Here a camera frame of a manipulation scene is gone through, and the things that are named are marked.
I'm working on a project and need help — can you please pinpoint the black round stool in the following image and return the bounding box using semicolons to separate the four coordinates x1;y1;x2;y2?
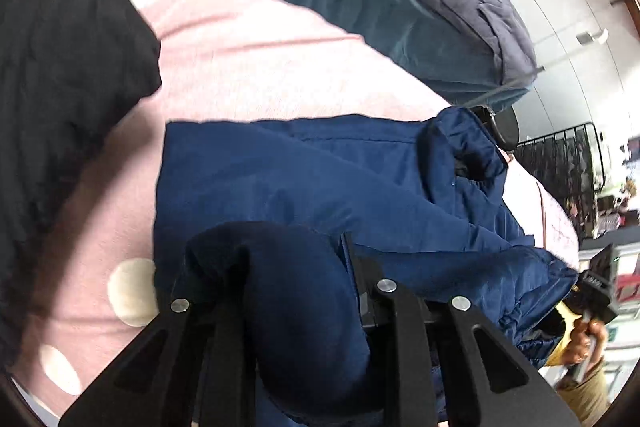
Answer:
471;105;520;153

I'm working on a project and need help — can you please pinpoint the black garment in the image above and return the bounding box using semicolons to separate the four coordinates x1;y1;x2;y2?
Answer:
1;0;160;366

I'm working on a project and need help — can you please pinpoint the pink polka dot bedsheet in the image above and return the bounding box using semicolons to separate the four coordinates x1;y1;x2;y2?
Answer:
8;0;582;417

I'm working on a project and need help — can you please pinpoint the operator right hand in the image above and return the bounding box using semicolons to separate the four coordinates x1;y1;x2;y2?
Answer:
561;317;608;371

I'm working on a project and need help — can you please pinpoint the black trolley cart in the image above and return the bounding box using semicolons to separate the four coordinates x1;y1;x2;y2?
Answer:
515;121;605;223

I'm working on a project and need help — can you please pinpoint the navy blue jacket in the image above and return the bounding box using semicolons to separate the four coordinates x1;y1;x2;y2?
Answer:
153;107;577;426

